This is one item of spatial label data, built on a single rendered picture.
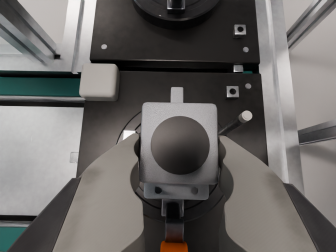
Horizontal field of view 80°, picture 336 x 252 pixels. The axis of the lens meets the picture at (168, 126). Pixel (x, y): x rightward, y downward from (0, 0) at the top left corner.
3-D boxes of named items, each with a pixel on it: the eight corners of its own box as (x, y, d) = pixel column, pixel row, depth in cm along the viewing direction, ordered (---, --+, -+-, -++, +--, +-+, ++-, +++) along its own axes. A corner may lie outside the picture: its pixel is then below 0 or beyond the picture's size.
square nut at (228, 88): (236, 100, 27) (239, 97, 26) (224, 99, 27) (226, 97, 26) (236, 88, 27) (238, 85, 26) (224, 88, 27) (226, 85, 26)
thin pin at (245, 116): (223, 137, 24) (253, 120, 16) (216, 137, 24) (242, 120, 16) (223, 130, 24) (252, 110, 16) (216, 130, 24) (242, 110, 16)
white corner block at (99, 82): (121, 106, 29) (113, 96, 25) (89, 105, 29) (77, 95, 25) (123, 75, 30) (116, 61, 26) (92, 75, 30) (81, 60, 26)
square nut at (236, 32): (243, 39, 29) (246, 34, 28) (232, 38, 29) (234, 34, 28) (243, 29, 29) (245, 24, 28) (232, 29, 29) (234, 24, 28)
